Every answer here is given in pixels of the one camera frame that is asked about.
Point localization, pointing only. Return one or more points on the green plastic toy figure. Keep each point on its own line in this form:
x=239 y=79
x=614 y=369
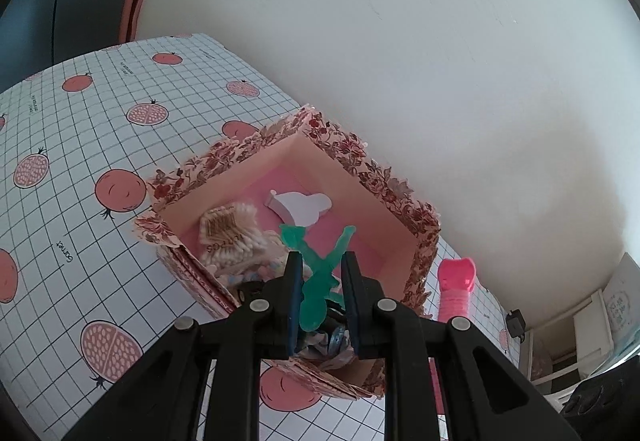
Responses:
x=320 y=291

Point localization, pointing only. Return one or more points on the black toy car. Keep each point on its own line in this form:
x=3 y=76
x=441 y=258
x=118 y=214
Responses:
x=336 y=338

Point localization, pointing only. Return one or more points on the bag of cotton swabs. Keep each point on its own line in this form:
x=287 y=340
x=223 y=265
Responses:
x=225 y=236

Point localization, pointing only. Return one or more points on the black power adapter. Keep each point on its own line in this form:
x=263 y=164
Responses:
x=515 y=323

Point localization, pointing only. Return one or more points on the floral paper storage box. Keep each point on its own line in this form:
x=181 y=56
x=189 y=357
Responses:
x=365 y=221

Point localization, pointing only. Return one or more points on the pink plastic comb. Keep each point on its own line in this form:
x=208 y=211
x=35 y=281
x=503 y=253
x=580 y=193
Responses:
x=455 y=281

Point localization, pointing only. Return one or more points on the white bottle-shaped foam block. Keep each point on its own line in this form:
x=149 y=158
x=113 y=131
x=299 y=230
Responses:
x=300 y=206

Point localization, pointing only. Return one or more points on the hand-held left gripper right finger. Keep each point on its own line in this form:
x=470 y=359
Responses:
x=350 y=301

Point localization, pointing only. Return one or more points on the white printed box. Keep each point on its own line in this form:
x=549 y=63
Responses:
x=622 y=301

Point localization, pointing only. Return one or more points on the white shelf stand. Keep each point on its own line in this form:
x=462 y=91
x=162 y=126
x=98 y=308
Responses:
x=585 y=331

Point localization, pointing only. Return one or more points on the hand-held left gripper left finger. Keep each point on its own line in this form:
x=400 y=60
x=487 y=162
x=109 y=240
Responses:
x=296 y=301

